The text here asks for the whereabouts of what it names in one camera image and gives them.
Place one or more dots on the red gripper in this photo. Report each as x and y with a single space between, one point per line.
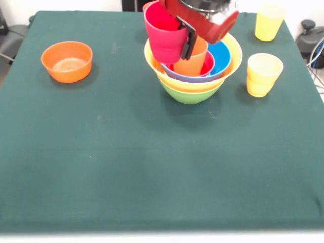
215 33

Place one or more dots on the orange cup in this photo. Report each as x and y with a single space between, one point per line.
192 65

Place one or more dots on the pink cup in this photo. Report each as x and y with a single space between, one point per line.
164 43

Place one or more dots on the pink bowl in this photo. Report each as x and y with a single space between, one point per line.
208 65

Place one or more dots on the blue bowl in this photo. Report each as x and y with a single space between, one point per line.
222 58

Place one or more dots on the large yellow-orange bowl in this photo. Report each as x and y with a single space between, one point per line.
192 87

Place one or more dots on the small orange bowl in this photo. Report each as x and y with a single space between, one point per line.
65 74

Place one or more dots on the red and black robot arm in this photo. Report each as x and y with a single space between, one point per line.
202 3

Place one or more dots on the green bowl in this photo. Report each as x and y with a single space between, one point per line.
191 97

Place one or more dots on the red cup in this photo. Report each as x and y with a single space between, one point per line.
145 4

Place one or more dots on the bright yellow cup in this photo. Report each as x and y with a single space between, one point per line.
268 27

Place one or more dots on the amber yellow cup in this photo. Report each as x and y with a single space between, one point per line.
263 76

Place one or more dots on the dark green table cloth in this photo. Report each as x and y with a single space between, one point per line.
177 164

